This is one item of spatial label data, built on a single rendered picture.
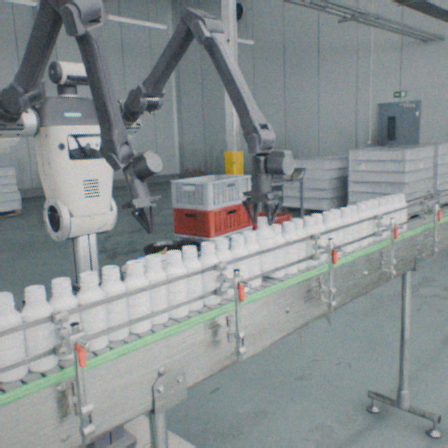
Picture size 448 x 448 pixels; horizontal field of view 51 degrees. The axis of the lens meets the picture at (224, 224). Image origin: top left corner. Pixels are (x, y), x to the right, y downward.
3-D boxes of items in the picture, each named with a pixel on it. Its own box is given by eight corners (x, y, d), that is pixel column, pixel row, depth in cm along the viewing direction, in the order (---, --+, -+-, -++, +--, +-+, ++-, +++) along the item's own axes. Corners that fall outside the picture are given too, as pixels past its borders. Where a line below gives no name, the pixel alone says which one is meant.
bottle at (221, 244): (238, 295, 134) (236, 238, 131) (223, 301, 129) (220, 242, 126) (223, 291, 138) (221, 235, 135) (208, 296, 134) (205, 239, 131)
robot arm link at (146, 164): (120, 142, 140) (102, 156, 133) (145, 127, 132) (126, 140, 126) (144, 176, 143) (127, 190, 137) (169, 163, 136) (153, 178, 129)
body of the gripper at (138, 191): (163, 201, 138) (156, 177, 139) (134, 205, 131) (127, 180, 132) (150, 207, 143) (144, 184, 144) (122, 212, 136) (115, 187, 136)
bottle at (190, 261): (203, 303, 128) (200, 243, 126) (204, 311, 123) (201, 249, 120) (180, 304, 128) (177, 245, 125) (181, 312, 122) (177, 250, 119)
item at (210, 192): (209, 210, 366) (208, 182, 362) (170, 207, 390) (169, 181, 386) (252, 200, 414) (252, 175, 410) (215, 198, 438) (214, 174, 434)
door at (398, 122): (416, 193, 1100) (419, 99, 1062) (375, 191, 1169) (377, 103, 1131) (418, 192, 1107) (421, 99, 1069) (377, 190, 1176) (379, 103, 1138)
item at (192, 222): (210, 238, 371) (209, 210, 367) (172, 233, 396) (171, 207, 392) (253, 225, 419) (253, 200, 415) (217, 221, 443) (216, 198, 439)
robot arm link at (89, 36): (85, -5, 118) (55, 5, 110) (104, -5, 115) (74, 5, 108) (123, 152, 142) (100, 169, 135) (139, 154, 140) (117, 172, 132)
